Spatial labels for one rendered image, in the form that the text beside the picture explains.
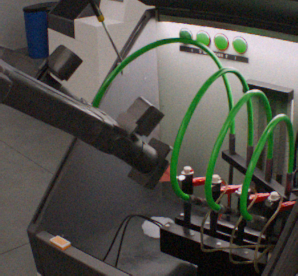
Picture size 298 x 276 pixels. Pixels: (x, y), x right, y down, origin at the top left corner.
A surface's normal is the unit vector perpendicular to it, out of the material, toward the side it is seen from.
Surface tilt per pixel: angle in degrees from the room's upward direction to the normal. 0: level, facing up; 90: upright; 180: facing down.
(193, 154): 90
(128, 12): 90
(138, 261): 0
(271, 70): 90
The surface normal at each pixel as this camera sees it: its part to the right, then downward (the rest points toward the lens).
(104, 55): 0.48, 0.31
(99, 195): 0.77, 0.21
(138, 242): -0.04, -0.93
